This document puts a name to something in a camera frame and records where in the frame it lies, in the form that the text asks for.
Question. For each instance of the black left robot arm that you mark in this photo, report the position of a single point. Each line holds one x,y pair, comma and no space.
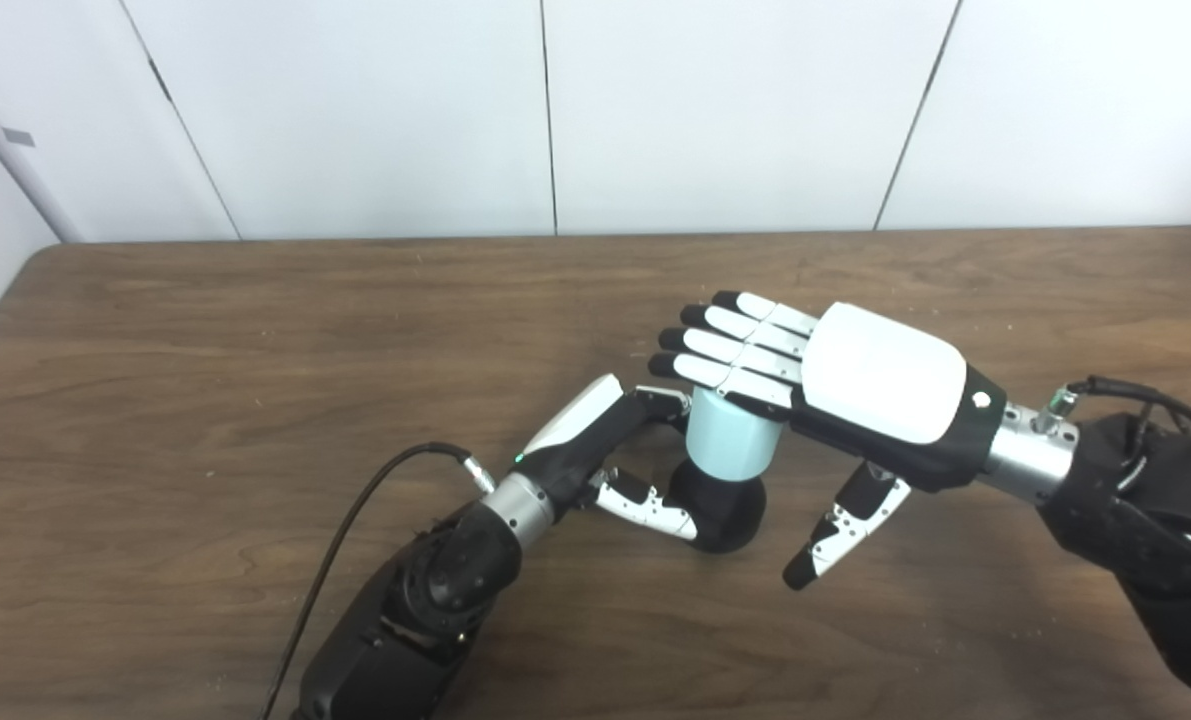
425,610

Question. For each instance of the white wall corner post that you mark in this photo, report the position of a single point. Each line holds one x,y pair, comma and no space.
15,150

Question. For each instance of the black and white left hand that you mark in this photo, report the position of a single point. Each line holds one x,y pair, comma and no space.
575,450

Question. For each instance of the black funnel-shaped nozzle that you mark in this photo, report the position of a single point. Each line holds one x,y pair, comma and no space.
725,510

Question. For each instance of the black wall panel hinge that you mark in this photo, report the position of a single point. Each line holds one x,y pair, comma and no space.
160,80

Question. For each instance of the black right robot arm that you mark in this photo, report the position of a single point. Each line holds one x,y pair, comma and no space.
1135,510

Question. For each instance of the black and white right hand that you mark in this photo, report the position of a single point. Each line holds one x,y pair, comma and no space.
885,375

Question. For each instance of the small grey wall tag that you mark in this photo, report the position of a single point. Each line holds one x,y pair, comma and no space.
18,137

